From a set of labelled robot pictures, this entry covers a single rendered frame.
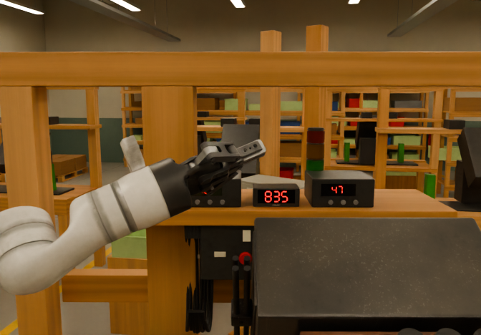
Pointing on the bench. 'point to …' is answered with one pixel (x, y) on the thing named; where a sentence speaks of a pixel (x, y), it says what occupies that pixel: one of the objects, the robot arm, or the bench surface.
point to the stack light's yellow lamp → (315, 152)
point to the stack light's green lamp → (315, 165)
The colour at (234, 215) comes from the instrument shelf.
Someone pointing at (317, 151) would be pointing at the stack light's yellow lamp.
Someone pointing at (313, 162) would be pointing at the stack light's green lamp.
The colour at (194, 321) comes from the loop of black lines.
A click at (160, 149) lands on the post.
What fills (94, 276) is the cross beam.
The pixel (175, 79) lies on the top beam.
